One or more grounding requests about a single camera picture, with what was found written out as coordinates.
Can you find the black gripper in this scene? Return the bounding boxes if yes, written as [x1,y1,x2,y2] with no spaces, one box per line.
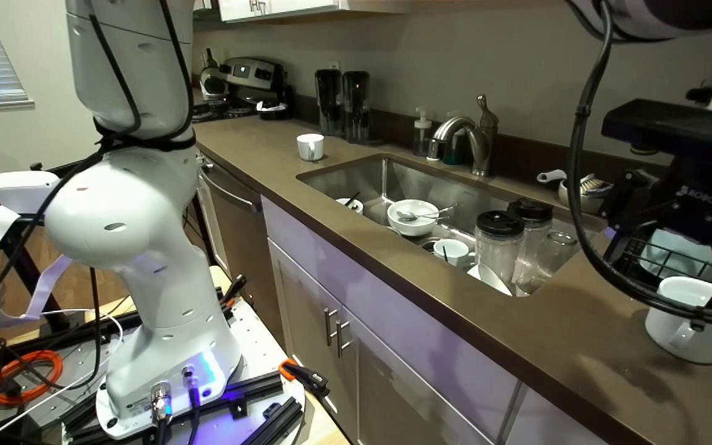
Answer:
[663,158,712,328]

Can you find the small white cup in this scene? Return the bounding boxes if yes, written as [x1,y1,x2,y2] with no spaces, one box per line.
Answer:
[642,274,712,369]

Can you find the light blue cup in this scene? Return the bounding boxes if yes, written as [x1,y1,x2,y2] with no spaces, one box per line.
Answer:
[640,228,712,285]

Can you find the clear glass in sink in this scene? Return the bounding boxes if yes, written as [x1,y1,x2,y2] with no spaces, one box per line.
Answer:
[507,199,559,297]

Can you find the white cup with coffee residue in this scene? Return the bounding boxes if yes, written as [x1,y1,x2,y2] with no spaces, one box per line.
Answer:
[429,237,475,272]

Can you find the stainless steel sink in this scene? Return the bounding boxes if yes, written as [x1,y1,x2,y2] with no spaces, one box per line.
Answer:
[293,153,615,302]

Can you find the grey bowl with utensils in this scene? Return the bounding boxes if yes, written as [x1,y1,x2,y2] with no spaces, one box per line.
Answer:
[556,171,619,218]

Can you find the white plastic scoop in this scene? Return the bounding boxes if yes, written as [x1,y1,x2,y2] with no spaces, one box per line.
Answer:
[535,166,575,190]

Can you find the large white plate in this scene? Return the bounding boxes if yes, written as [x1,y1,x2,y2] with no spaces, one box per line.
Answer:
[465,260,516,302]

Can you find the brushed metal faucet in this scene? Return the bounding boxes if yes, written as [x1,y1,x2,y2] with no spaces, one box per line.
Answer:
[428,92,501,181]

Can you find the white bowl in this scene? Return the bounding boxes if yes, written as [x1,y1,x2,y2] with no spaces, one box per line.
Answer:
[385,199,443,243]

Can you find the metal spoon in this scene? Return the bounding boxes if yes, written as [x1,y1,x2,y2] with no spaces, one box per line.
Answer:
[392,206,455,225]

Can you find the clear soap dispenser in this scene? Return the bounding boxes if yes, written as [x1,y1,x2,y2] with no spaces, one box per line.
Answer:
[410,106,438,160]

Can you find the small white plate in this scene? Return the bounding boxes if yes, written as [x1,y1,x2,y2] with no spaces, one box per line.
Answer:
[333,192,369,218]

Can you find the black tumbler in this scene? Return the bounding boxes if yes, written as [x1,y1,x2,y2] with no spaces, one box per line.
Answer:
[314,66,347,138]
[339,69,373,145]

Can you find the wooden board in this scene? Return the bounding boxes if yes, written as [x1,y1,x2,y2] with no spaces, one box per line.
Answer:
[301,393,350,445]

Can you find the orange and black tool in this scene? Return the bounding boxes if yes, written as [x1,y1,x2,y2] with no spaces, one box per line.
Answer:
[277,356,333,409]
[217,272,253,317]

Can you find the dark built-in dishwasher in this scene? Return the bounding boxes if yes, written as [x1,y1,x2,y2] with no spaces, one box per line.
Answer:
[196,155,286,342]

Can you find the silver coffee machine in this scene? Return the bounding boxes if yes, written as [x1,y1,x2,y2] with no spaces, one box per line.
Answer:
[219,55,296,124]

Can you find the dark kettle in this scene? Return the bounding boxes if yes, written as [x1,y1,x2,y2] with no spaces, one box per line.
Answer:
[196,48,233,106]

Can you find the black stand leg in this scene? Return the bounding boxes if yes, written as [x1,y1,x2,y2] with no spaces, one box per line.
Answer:
[0,133,72,333]

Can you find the white plastic panel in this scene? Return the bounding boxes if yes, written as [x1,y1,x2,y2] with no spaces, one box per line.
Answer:
[0,169,65,220]

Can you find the black wire dish rack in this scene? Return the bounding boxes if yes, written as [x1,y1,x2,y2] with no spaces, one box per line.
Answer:
[606,174,712,291]

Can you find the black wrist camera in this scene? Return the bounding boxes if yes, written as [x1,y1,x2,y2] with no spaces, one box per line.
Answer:
[600,96,712,181]

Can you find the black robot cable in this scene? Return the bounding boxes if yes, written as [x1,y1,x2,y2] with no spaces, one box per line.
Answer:
[564,0,712,331]

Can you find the lower cabinets with metal handles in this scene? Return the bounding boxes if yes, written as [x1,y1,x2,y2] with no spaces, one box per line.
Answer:
[259,196,615,445]

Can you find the white mug with handle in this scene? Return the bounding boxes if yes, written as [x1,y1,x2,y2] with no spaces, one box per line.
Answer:
[293,132,329,166]

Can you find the orange cable loop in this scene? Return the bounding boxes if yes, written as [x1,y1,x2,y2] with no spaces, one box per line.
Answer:
[0,349,66,409]

